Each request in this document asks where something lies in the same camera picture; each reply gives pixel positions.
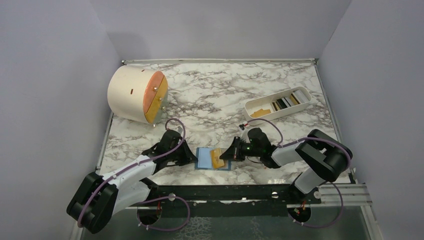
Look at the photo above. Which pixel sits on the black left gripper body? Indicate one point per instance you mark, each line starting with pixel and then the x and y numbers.
pixel 173 157

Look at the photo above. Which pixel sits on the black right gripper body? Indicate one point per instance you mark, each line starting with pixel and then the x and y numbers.
pixel 247 150

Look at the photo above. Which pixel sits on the blue card holder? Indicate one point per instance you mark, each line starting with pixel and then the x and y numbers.
pixel 206 162

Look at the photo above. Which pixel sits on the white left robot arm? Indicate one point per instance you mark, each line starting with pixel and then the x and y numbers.
pixel 99 197

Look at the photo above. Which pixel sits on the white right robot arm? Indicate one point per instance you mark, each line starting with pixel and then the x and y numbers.
pixel 326 157

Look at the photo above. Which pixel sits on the yellow card in tray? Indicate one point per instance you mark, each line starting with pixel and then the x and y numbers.
pixel 260 113

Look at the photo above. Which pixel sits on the grey card stack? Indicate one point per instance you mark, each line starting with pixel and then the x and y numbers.
pixel 290 100

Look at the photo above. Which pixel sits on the cream oblong plastic tray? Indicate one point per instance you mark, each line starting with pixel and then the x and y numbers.
pixel 265 102

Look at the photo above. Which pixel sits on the cream cylinder orange lid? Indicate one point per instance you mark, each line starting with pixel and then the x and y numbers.
pixel 138 94

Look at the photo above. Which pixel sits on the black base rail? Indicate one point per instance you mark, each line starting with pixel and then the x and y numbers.
pixel 177 201

